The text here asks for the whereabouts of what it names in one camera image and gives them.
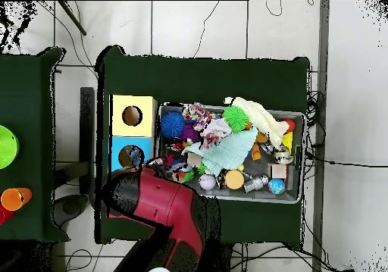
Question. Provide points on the colourful patterned cloth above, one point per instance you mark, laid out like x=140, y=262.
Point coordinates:
x=215, y=129
x=195, y=111

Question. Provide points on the blue spiky ball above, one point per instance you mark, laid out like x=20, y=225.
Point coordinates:
x=173, y=126

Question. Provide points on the mint green cloth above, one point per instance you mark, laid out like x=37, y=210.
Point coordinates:
x=227, y=152

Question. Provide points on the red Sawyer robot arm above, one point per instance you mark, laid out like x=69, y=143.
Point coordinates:
x=163, y=205

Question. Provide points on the wooden box with three holes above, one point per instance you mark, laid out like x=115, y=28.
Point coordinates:
x=130, y=132

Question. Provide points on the shallow clear mesh bin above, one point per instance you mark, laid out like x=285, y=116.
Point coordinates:
x=294, y=193

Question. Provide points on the purple spiky ball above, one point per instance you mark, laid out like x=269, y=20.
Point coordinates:
x=189, y=132

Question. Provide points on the pale pink ball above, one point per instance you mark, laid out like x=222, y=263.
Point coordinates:
x=207, y=182

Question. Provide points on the green spiky ball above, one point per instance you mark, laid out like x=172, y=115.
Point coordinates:
x=236, y=118

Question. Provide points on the tan round bun toy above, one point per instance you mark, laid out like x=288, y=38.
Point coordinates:
x=234, y=179

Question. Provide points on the orange bear toy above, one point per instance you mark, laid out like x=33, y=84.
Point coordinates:
x=257, y=146

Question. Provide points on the pale yellow cloth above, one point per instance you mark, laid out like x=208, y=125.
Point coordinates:
x=260, y=117

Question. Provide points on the small wooden cube block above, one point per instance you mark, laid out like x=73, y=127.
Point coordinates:
x=279, y=171

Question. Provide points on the round silver tin can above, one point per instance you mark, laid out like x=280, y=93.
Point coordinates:
x=283, y=155

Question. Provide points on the small blue globe ball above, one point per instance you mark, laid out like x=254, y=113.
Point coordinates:
x=277, y=186

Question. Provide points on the small red ball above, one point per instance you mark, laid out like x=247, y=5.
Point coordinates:
x=290, y=125

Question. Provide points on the side table with green cloth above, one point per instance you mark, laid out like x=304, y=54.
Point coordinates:
x=39, y=102

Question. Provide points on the orange round object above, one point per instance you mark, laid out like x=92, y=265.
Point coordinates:
x=15, y=198

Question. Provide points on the green bowl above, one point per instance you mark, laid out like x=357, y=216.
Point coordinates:
x=6, y=146

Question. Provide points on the red round object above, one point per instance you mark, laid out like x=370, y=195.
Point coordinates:
x=5, y=215

